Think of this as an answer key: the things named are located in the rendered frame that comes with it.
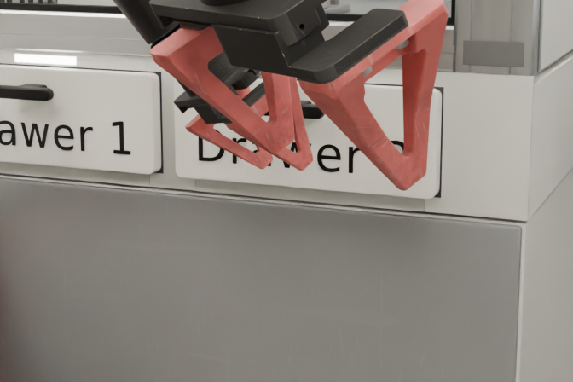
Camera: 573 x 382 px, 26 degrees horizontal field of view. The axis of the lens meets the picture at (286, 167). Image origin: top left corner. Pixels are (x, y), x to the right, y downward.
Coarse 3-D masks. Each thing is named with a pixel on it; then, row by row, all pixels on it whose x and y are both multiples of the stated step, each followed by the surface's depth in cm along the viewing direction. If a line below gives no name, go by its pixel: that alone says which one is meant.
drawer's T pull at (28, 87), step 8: (0, 88) 137; (8, 88) 136; (16, 88) 136; (24, 88) 136; (32, 88) 135; (40, 88) 135; (48, 88) 135; (0, 96) 137; (8, 96) 136; (16, 96) 136; (24, 96) 136; (32, 96) 135; (40, 96) 135; (48, 96) 135
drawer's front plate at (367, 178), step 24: (384, 96) 124; (432, 96) 122; (264, 120) 129; (312, 120) 127; (384, 120) 125; (432, 120) 123; (192, 144) 133; (240, 144) 131; (312, 144) 128; (336, 144) 127; (432, 144) 123; (192, 168) 134; (216, 168) 133; (240, 168) 132; (264, 168) 130; (288, 168) 129; (312, 168) 128; (360, 168) 127; (432, 168) 124; (360, 192) 127; (384, 192) 126; (408, 192) 125; (432, 192) 124
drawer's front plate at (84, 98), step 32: (64, 96) 138; (96, 96) 136; (128, 96) 135; (0, 128) 142; (96, 128) 137; (128, 128) 136; (0, 160) 143; (32, 160) 141; (64, 160) 140; (96, 160) 138; (128, 160) 136; (160, 160) 137
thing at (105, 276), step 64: (0, 192) 146; (64, 192) 142; (128, 192) 139; (192, 192) 137; (0, 256) 148; (64, 256) 144; (128, 256) 141; (192, 256) 138; (256, 256) 135; (320, 256) 132; (384, 256) 129; (448, 256) 127; (512, 256) 124; (0, 320) 149; (64, 320) 146; (128, 320) 143; (192, 320) 139; (256, 320) 136; (320, 320) 134; (384, 320) 131; (448, 320) 128; (512, 320) 126
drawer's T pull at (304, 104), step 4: (304, 104) 124; (308, 104) 124; (312, 104) 124; (304, 108) 124; (308, 108) 123; (312, 108) 123; (316, 108) 123; (268, 112) 125; (304, 112) 124; (308, 112) 124; (312, 112) 123; (316, 112) 123; (320, 112) 123; (304, 116) 124; (308, 116) 124; (312, 116) 123; (316, 116) 123; (320, 116) 123
